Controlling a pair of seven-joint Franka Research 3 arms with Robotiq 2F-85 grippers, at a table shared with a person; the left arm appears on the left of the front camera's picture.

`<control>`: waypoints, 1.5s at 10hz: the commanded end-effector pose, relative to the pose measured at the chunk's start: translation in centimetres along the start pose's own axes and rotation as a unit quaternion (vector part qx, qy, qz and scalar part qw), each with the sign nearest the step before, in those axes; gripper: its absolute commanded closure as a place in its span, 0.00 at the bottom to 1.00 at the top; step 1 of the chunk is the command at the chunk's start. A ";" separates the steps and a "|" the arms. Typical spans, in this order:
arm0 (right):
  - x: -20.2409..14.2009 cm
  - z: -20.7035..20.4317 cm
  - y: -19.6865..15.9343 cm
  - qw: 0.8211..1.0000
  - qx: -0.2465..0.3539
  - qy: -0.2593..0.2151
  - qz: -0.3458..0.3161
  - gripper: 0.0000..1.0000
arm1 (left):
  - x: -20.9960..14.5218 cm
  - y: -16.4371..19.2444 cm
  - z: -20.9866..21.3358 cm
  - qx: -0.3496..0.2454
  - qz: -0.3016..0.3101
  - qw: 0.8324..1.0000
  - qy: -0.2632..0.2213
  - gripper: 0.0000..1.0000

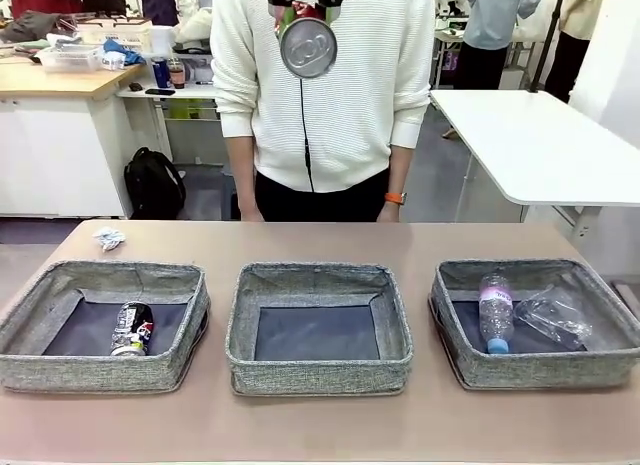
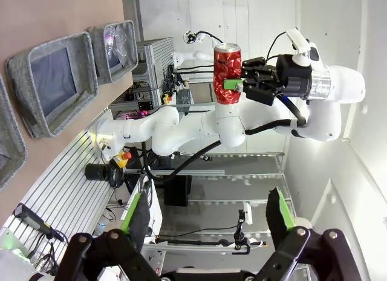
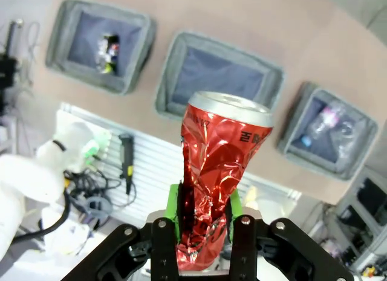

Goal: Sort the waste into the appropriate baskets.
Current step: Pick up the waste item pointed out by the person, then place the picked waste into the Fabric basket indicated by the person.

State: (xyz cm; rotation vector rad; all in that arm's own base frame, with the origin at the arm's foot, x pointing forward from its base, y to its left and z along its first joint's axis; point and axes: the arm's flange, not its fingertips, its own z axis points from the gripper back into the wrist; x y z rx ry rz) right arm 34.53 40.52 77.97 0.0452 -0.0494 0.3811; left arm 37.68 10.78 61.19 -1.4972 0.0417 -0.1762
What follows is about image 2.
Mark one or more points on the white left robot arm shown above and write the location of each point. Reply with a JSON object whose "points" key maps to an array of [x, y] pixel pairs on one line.
{"points": [[15, 266]]}

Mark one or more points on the black handheld device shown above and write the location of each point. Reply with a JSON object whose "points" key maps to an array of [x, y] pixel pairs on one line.
{"points": [[36, 222]]}

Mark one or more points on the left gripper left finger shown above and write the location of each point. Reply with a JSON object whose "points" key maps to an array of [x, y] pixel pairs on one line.
{"points": [[137, 220]]}

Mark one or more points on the clear plastic bottle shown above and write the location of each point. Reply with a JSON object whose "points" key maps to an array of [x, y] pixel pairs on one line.
{"points": [[120, 42]]}

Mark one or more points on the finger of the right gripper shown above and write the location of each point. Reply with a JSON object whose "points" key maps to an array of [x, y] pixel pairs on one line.
{"points": [[257, 68], [260, 92]]}

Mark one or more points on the aluminium frame equipment rack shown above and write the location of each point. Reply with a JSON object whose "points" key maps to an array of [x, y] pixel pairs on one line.
{"points": [[157, 66]]}

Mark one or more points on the grey fabric basket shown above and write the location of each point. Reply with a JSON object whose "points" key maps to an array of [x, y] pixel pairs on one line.
{"points": [[54, 81], [127, 51], [9, 142]]}

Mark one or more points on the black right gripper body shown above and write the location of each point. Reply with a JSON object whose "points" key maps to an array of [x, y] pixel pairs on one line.
{"points": [[294, 78]]}

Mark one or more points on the yellow emergency stop button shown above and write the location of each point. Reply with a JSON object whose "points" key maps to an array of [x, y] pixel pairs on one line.
{"points": [[123, 160]]}

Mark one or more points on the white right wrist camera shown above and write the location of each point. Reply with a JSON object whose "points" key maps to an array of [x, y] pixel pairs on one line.
{"points": [[302, 45]]}

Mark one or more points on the black computer box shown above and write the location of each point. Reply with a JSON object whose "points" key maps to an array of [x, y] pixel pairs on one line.
{"points": [[178, 190]]}

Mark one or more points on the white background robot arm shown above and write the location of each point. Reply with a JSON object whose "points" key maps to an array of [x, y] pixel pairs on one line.
{"points": [[199, 54]]}

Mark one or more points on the black cylindrical cup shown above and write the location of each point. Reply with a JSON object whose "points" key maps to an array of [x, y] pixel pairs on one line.
{"points": [[96, 172]]}

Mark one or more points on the small white camera on stand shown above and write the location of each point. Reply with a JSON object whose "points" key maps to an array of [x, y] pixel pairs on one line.
{"points": [[246, 214]]}

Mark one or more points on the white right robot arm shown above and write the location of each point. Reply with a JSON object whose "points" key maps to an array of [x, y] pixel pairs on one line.
{"points": [[181, 130]]}

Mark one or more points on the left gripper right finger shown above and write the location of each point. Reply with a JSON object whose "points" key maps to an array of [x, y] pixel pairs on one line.
{"points": [[278, 220]]}

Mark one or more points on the crushed red can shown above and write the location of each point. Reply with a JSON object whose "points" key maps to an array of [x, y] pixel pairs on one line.
{"points": [[228, 63]]}

